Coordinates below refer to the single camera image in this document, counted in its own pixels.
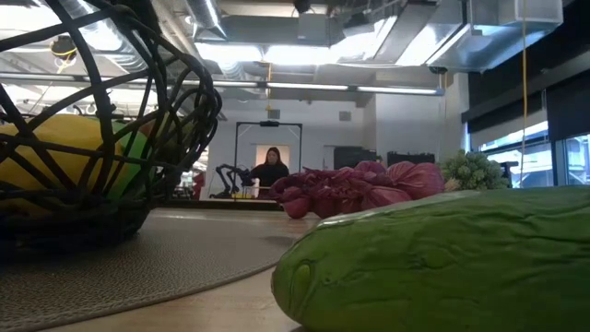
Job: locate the black background gantry frame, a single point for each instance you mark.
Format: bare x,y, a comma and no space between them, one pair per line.
269,123

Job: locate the green apple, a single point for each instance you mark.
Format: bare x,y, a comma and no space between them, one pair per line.
133,157

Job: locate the round grey placemat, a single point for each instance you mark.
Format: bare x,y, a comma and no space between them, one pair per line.
193,258

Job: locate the long fluorescent light tube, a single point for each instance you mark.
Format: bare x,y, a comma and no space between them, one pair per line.
322,86

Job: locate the large green cucumber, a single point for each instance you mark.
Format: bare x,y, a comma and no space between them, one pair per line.
438,267

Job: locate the black background robot arm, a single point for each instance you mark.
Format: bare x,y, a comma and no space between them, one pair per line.
230,177

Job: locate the red background object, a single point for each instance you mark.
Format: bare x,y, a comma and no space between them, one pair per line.
198,184

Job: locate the yellow lemon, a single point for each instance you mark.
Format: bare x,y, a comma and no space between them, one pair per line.
60,136

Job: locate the person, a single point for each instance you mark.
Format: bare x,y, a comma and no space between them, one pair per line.
271,173

